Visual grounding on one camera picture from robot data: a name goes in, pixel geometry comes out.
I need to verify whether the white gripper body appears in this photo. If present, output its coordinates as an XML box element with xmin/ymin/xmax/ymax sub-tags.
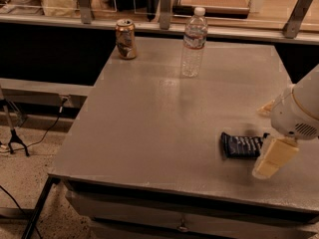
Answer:
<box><xmin>270</xmin><ymin>85</ymin><xmax>319</xmax><ymax>140</ymax></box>

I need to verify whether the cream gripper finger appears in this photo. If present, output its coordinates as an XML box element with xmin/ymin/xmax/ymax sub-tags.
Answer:
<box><xmin>252</xmin><ymin>135</ymin><xmax>299</xmax><ymax>179</ymax></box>
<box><xmin>257</xmin><ymin>101</ymin><xmax>274</xmax><ymax>117</ymax></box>

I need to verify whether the dark blue rxbar wrapper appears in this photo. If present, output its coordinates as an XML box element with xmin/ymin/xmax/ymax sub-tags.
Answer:
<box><xmin>220</xmin><ymin>132</ymin><xmax>267</xmax><ymax>158</ymax></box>

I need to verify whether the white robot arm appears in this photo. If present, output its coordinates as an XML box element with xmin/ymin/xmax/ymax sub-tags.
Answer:
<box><xmin>252</xmin><ymin>65</ymin><xmax>319</xmax><ymax>179</ymax></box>

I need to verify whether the clear plastic water bottle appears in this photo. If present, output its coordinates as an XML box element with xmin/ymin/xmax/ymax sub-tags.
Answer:
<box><xmin>181</xmin><ymin>7</ymin><xmax>208</xmax><ymax>78</ymax></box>

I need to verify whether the brown tray on shelf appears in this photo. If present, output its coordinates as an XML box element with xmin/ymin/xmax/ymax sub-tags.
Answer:
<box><xmin>172</xmin><ymin>0</ymin><xmax>249</xmax><ymax>19</ymax></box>

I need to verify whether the crushed orange soda can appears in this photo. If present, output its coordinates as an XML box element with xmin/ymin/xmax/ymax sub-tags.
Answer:
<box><xmin>116</xmin><ymin>19</ymin><xmax>137</xmax><ymax>60</ymax></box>

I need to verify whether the black table leg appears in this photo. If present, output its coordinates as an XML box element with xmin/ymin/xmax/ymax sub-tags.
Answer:
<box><xmin>21</xmin><ymin>176</ymin><xmax>60</xmax><ymax>239</ymax></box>

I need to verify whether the black tripod stand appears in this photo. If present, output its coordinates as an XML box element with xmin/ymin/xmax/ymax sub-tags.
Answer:
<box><xmin>0</xmin><ymin>87</ymin><xmax>29</xmax><ymax>156</ymax></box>

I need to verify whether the grey metal bracket right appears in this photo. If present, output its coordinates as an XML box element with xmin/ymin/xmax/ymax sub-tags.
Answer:
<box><xmin>283</xmin><ymin>0</ymin><xmax>313</xmax><ymax>39</ymax></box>

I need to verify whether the grey metal bracket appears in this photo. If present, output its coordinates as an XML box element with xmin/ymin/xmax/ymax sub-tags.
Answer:
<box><xmin>283</xmin><ymin>0</ymin><xmax>313</xmax><ymax>39</ymax></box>
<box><xmin>78</xmin><ymin>0</ymin><xmax>93</xmax><ymax>24</ymax></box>
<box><xmin>159</xmin><ymin>0</ymin><xmax>171</xmax><ymax>30</ymax></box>

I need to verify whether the grey metal bracket middle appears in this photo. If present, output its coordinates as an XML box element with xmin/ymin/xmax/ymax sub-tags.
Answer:
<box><xmin>159</xmin><ymin>0</ymin><xmax>171</xmax><ymax>30</ymax></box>

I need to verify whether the black power cable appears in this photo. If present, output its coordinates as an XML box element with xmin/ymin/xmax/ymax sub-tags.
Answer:
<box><xmin>0</xmin><ymin>96</ymin><xmax>69</xmax><ymax>154</ymax></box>

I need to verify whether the grey metal bracket left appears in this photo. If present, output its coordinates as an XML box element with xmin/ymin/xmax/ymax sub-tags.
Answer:
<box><xmin>78</xmin><ymin>0</ymin><xmax>93</xmax><ymax>24</ymax></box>

